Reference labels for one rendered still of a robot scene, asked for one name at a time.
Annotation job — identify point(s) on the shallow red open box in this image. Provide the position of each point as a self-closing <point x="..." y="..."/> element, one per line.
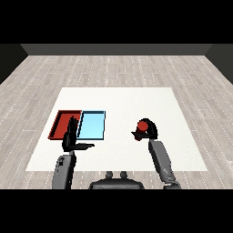
<point x="62" y="125"/>

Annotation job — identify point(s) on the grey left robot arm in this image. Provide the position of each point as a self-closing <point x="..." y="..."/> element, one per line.
<point x="62" y="171"/>

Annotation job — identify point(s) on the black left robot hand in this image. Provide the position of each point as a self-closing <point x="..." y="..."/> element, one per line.
<point x="69" y="139"/>

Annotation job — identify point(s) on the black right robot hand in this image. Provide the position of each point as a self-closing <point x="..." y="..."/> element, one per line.
<point x="151" y="129"/>

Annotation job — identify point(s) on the small red can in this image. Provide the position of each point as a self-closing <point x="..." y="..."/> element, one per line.
<point x="141" y="127"/>

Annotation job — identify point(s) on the dark grey robot body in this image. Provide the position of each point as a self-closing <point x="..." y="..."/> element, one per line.
<point x="116" y="183"/>

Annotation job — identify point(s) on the shallow light blue open box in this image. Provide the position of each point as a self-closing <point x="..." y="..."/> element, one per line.
<point x="92" y="125"/>

